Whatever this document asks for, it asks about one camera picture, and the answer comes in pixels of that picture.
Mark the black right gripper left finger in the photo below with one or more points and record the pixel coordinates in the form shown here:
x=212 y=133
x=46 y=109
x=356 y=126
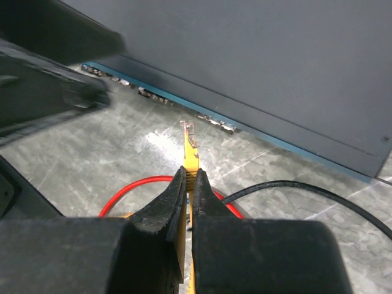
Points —
x=143 y=253

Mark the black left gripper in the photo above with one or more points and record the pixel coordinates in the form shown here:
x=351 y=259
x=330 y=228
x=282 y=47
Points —
x=40 y=41

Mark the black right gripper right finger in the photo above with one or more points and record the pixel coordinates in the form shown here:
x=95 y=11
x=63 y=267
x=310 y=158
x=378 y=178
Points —
x=233 y=255

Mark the black network switch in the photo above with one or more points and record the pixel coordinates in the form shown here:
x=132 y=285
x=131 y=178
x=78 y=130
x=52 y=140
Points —
x=313 y=77

